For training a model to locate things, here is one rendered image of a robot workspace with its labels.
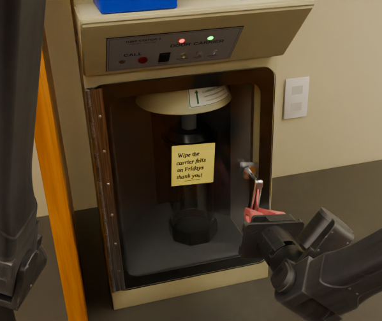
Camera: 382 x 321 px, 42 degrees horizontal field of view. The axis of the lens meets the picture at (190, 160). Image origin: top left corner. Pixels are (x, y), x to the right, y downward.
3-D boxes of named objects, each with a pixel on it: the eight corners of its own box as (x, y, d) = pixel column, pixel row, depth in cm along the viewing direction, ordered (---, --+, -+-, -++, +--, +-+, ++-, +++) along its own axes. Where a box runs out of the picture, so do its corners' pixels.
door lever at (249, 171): (248, 211, 93) (235, 211, 93) (256, 165, 90) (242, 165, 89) (259, 226, 89) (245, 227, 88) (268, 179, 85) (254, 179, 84)
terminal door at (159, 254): (115, 290, 94) (88, 85, 76) (266, 259, 101) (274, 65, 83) (115, 293, 93) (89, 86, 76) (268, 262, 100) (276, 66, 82)
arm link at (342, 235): (274, 293, 64) (325, 327, 65) (331, 225, 62) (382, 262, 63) (259, 253, 76) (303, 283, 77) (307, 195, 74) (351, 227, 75)
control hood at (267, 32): (81, 72, 75) (71, 4, 71) (279, 51, 83) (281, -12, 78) (87, 95, 65) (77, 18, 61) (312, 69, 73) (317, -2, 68)
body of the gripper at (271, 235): (242, 218, 79) (259, 244, 73) (300, 216, 82) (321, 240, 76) (236, 253, 82) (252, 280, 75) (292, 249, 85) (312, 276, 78)
